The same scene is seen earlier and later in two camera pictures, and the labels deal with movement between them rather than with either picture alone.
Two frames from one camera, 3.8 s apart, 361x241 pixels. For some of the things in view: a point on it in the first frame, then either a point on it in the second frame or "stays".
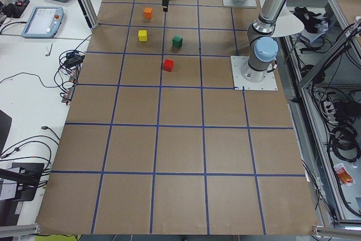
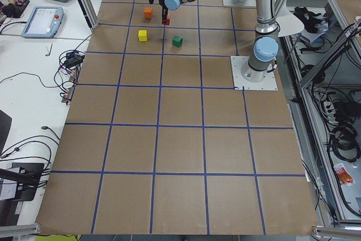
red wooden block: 168,65 to 168,18
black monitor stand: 27,175 stays
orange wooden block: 148,12 stays
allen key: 49,54 stays
